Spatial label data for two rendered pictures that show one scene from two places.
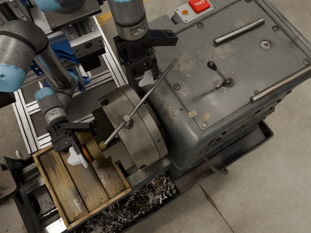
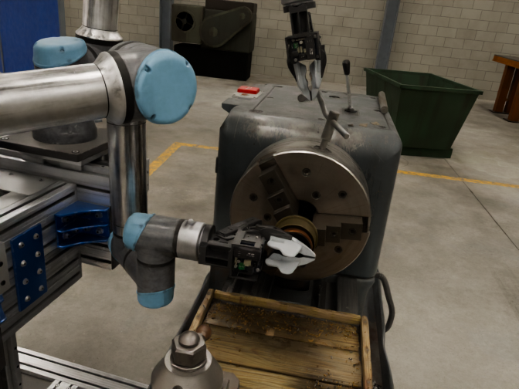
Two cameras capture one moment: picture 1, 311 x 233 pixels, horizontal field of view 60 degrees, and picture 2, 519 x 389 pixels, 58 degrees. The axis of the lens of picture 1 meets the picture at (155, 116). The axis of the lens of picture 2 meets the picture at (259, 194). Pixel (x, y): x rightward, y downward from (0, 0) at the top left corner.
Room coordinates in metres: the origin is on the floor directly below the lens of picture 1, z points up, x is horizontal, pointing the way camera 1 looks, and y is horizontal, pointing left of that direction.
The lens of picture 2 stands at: (-0.21, 0.95, 1.51)
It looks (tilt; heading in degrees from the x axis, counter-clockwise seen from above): 22 degrees down; 307
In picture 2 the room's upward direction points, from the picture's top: 6 degrees clockwise
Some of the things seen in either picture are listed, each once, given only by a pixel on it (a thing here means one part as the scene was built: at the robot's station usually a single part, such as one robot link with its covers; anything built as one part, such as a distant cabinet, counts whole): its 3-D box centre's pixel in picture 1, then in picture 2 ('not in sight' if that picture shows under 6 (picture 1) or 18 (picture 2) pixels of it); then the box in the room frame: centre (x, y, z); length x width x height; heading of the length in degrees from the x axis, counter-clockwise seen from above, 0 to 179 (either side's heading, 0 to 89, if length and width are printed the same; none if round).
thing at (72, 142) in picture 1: (74, 144); (269, 238); (0.24, 0.30, 1.10); 0.09 x 0.02 x 0.05; 29
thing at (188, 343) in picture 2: not in sight; (188, 346); (0.08, 0.66, 1.17); 0.04 x 0.04 x 0.03
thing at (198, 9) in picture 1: (199, 4); (248, 91); (0.72, -0.18, 1.26); 0.06 x 0.06 x 0.02; 30
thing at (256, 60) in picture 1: (211, 77); (305, 164); (0.52, -0.24, 1.06); 0.59 x 0.48 x 0.39; 120
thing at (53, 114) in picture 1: (56, 118); (194, 239); (0.36, 0.38, 1.08); 0.08 x 0.05 x 0.08; 119
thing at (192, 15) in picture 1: (193, 13); (247, 101); (0.71, -0.16, 1.23); 0.13 x 0.08 x 0.05; 120
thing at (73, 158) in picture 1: (75, 158); (290, 250); (0.20, 0.30, 1.10); 0.09 x 0.06 x 0.03; 29
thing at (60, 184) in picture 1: (81, 172); (276, 353); (0.18, 0.33, 0.89); 0.36 x 0.30 x 0.04; 30
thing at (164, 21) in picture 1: (161, 28); (238, 106); (0.64, -0.04, 1.24); 0.09 x 0.08 x 0.03; 120
